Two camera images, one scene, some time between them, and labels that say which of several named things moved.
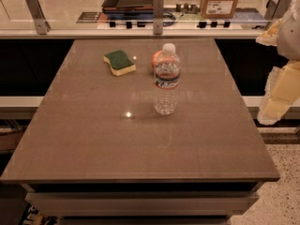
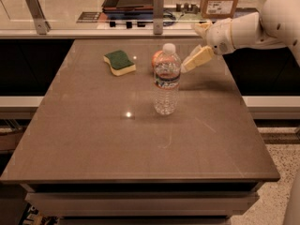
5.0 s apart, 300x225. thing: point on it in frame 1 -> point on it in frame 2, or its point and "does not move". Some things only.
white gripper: (290, 35) -> (219, 36)
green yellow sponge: (120, 63) does not move
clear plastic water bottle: (167, 68) does not move
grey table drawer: (143, 203) does not move
